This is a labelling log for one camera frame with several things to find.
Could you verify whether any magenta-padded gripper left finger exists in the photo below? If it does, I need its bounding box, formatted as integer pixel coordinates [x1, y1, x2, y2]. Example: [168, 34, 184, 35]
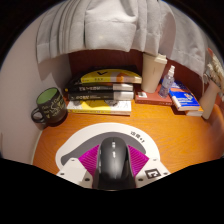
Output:
[56, 144, 101, 188]

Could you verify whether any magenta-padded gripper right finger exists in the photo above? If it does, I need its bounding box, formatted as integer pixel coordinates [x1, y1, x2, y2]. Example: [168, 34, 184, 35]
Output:
[127, 144, 171, 188]

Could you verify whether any dark grey computer mouse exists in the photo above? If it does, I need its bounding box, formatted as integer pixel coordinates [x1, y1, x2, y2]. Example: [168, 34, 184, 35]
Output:
[92, 136, 137, 191]

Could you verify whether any white and grey mouse pad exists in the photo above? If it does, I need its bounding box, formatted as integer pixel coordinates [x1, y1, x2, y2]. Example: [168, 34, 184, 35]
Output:
[54, 122, 161, 169]

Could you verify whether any dark mug with green inside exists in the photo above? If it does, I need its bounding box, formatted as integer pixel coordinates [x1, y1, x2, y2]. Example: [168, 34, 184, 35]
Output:
[30, 87, 69, 127]

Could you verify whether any yellow and white book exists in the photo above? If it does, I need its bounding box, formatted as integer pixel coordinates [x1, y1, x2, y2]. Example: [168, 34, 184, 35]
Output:
[66, 99, 133, 117]

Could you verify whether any red-brown flat book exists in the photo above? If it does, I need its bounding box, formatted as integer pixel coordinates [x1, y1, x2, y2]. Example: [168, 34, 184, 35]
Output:
[134, 83, 174, 107]

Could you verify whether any black spine book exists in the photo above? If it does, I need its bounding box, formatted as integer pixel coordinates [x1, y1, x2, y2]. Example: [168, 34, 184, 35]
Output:
[67, 91, 135, 102]
[64, 82, 135, 93]

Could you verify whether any blue cover book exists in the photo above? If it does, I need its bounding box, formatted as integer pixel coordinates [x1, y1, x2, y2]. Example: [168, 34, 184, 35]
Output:
[161, 78, 202, 112]

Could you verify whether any clear spray bottle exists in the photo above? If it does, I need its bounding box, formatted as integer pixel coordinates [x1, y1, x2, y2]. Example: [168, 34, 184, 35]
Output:
[158, 65, 176, 99]

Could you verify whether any yellow cover book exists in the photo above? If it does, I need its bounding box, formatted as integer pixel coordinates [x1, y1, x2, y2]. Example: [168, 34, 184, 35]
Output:
[79, 68, 143, 85]

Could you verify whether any white curtain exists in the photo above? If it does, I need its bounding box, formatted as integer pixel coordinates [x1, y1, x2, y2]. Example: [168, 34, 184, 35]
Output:
[35, 0, 209, 78]

